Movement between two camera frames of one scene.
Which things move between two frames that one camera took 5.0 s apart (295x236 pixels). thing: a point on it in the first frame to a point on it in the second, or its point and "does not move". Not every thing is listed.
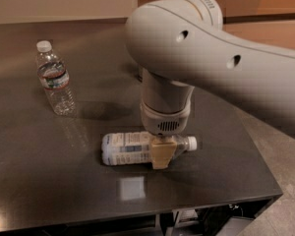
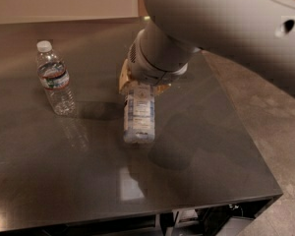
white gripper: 164,122 to 147,69
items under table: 221,220 does not move
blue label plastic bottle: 135,148 to 140,114
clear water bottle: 55,79 does not move
